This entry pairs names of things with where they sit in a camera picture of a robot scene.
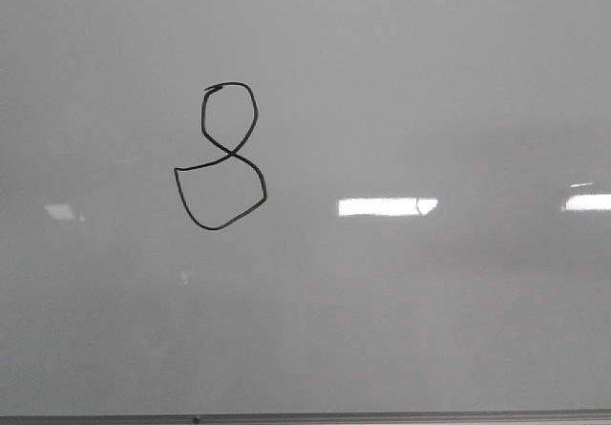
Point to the white whiteboard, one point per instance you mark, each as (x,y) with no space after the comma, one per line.
(304,206)

